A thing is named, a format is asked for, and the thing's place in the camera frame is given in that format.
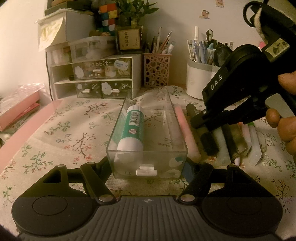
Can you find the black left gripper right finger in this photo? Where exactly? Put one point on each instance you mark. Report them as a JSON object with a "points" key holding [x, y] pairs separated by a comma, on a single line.
{"points": [[207, 182]]}

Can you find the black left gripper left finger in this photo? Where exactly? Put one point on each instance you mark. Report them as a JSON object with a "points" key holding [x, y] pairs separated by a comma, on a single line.
{"points": [[93, 176]]}

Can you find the pink highlighter pen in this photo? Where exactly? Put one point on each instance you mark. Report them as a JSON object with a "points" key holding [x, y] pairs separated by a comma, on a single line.
{"points": [[193, 151]]}

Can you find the orange cap highlighter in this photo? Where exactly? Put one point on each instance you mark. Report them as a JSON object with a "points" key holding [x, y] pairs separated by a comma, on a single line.
{"points": [[246, 134]]}

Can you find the green white glue stick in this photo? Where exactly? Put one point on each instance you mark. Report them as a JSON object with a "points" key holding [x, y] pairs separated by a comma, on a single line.
{"points": [[133, 130]]}

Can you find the black marker pen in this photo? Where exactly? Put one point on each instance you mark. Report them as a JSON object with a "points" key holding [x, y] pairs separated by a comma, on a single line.
{"points": [[206, 137]]}

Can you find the clear acrylic drawer box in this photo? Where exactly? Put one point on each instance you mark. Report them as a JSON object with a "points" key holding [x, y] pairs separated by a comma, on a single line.
{"points": [[165, 151]]}

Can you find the green cap highlighter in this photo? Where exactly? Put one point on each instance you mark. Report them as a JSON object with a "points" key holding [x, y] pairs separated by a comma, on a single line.
{"points": [[255, 152]]}

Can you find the purple clear mechanical pencil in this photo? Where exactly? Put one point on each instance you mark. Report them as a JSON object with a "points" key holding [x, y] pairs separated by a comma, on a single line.
{"points": [[237, 161]]}

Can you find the white flower pen holder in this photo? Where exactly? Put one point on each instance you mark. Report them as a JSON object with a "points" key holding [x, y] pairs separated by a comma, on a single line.
{"points": [[198, 76]]}

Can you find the black magnifying glass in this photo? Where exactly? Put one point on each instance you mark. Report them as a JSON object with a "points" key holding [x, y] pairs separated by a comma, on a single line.
{"points": [[221, 54]]}

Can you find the floral tablecloth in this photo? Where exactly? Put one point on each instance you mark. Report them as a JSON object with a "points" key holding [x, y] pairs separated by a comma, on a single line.
{"points": [[78, 132]]}

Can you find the clear oval bookmark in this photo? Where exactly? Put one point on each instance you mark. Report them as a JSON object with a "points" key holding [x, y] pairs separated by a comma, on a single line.
{"points": [[262, 142]]}

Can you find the pink perforated pen cup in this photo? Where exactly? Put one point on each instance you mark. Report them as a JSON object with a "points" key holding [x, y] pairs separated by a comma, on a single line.
{"points": [[156, 70]]}

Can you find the white rabbit drawer organizer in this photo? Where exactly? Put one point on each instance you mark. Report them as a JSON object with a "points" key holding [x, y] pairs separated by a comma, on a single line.
{"points": [[112, 77]]}

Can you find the pink box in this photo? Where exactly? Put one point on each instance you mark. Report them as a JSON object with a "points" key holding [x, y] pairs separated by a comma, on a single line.
{"points": [[17, 102]]}

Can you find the framed calligraphy sign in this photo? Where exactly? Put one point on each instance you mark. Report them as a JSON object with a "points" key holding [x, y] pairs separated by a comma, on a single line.
{"points": [[129, 39]]}

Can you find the clear small drawer unit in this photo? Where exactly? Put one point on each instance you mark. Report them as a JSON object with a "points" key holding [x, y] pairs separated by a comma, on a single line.
{"points": [[92, 48]]}

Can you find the green potted plant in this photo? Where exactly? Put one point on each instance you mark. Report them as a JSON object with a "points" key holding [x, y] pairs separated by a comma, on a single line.
{"points": [[132, 11]]}

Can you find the rubiks cube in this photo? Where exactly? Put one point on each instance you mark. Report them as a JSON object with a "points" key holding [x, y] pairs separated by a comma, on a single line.
{"points": [[107, 19]]}

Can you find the white storage box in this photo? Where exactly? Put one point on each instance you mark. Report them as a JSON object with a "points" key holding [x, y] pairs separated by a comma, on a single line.
{"points": [[64, 25]]}

